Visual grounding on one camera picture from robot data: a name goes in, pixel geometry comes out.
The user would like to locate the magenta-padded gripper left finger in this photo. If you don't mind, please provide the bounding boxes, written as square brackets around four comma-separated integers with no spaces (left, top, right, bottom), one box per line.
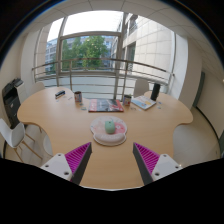
[39,141,93,186]

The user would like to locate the white mug with red print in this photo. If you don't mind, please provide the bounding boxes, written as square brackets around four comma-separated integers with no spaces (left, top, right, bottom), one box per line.
[122,94,133,107]

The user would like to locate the mint green computer mouse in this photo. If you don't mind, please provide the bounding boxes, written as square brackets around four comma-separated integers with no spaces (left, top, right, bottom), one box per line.
[104,120,116,135]

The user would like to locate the blue and white booklet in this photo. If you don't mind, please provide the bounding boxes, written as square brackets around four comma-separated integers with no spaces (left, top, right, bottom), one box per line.
[130,94,157,111]

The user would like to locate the white chair with wooden legs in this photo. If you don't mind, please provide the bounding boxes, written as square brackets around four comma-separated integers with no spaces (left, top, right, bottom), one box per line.
[0,118,44,161]

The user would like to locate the round pink white mouse pad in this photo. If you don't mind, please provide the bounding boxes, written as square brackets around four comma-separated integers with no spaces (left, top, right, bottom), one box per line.
[89,115,128,147]

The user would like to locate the white round table base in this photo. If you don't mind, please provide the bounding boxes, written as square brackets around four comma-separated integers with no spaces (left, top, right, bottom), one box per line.
[42,134,54,157]

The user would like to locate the grey metal balcony railing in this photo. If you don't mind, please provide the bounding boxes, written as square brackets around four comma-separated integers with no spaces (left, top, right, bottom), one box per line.
[31,57,174,101]

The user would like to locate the black and white printer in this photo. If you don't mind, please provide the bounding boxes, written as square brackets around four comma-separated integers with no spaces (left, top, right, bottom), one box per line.
[1,77,25,129]

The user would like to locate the black stapler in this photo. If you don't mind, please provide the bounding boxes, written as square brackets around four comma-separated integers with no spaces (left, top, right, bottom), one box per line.
[54,89,67,100]

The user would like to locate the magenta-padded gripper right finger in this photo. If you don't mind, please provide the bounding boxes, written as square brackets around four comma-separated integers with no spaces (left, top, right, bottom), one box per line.
[132,142,184,186]

